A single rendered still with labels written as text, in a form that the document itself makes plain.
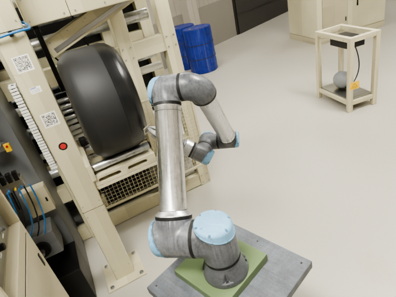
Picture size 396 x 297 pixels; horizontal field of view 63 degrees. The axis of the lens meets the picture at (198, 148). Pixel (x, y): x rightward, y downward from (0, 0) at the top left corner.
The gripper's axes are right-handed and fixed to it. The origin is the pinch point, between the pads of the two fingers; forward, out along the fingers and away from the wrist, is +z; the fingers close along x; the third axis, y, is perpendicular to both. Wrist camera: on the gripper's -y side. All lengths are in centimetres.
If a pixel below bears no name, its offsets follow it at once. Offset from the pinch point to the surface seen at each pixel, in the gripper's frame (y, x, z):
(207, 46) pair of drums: 244, 353, 5
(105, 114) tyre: -12.0, -11.2, 20.2
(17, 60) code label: -17, -8, 66
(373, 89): 65, 205, -184
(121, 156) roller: 19.6, -12.8, 8.7
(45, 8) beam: -16, 29, 75
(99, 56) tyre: -21.1, 11.8, 35.8
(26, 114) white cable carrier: 3, -21, 57
